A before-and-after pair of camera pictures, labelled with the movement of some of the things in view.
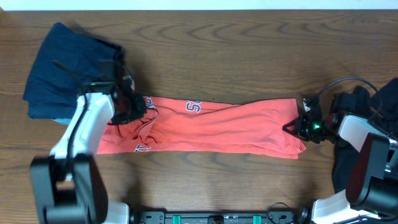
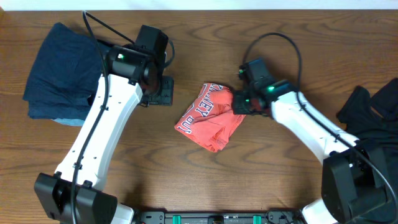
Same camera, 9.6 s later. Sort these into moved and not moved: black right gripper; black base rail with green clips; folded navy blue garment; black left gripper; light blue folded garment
Moved: black left gripper; black right gripper
Not moved: black base rail with green clips; folded navy blue garment; light blue folded garment
